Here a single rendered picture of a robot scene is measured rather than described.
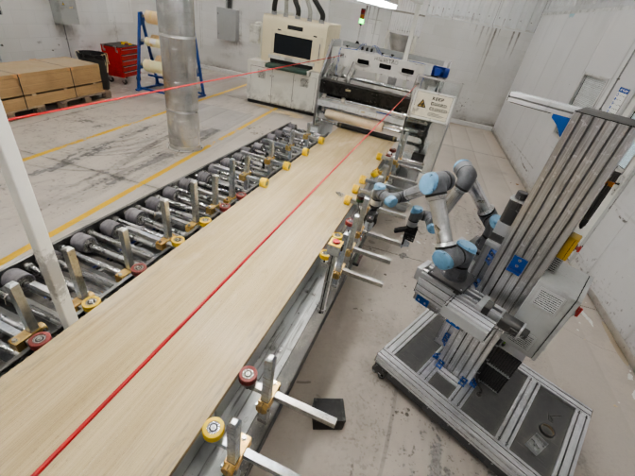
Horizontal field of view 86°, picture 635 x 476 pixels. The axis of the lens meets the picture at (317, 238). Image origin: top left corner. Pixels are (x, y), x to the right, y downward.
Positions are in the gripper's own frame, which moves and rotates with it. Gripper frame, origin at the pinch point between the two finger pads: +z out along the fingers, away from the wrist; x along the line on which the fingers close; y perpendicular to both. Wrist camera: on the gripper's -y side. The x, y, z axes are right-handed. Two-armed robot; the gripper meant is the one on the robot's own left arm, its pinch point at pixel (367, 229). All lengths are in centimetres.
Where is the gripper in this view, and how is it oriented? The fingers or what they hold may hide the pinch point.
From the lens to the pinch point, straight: 247.5
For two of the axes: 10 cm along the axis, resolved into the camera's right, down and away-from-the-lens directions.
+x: -9.2, -3.2, 2.2
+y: 3.6, -4.9, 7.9
